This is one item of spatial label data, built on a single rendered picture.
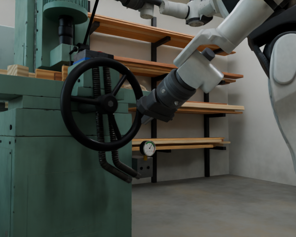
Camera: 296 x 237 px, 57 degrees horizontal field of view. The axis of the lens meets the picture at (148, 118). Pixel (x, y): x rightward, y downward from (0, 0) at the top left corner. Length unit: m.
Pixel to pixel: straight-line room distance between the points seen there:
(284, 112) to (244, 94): 3.87
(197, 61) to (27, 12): 0.91
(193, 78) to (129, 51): 3.29
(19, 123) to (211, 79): 0.59
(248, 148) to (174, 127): 1.26
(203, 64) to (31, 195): 0.66
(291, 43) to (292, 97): 0.15
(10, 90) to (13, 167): 0.24
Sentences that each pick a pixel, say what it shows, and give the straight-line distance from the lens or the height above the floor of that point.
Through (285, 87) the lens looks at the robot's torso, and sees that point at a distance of 0.86.
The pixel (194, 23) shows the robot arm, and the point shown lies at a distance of 1.46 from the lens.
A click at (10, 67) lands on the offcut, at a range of 0.99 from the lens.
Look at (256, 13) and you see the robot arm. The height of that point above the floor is 0.98.
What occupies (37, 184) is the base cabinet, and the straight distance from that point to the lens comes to 0.97.
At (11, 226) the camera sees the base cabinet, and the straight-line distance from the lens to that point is 1.00.
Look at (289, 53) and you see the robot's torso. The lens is 0.87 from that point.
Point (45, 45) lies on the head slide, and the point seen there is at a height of 1.09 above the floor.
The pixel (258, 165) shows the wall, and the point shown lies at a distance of 4.56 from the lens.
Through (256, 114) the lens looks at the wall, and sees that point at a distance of 4.55.
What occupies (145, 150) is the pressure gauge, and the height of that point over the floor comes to 0.65.
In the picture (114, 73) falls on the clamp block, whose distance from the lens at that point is 0.98.
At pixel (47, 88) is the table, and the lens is 0.97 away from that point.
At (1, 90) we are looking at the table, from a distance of 0.94.
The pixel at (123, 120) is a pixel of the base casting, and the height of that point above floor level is 0.77.
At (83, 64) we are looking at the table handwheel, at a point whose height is 0.92.
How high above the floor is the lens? 0.73
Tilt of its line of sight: 3 degrees up
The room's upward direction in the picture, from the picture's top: straight up
